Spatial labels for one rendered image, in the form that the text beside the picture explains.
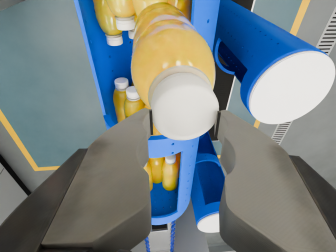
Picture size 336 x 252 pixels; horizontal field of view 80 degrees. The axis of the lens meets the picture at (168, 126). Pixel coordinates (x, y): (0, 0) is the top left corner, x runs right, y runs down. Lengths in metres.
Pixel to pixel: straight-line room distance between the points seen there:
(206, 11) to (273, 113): 0.52
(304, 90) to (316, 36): 1.35
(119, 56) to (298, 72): 0.55
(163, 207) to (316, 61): 0.74
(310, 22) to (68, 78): 1.95
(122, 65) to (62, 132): 1.70
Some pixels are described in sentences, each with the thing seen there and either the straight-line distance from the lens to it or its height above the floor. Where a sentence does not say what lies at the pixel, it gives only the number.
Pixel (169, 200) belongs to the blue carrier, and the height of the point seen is 1.14.
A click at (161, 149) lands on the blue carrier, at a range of 0.50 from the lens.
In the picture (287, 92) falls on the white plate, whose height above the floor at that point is 1.04.
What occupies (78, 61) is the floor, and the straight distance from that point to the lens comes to 1.79.
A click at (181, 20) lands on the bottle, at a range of 0.19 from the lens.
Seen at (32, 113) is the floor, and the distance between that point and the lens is 2.21.
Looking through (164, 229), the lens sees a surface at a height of 1.08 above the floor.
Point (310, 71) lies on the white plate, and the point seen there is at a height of 1.04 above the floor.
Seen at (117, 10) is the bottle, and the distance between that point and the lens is 0.46.
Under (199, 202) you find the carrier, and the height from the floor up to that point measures 0.93.
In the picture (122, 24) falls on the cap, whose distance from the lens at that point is 0.47.
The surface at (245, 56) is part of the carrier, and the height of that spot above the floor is 0.90.
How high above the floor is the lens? 1.57
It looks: 49 degrees down
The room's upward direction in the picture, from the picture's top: 171 degrees clockwise
